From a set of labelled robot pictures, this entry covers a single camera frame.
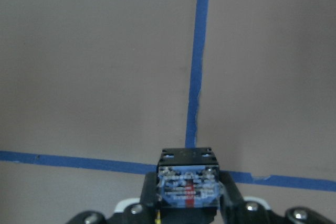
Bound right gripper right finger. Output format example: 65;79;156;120
219;171;334;224

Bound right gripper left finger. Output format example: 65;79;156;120
67;172;158;223

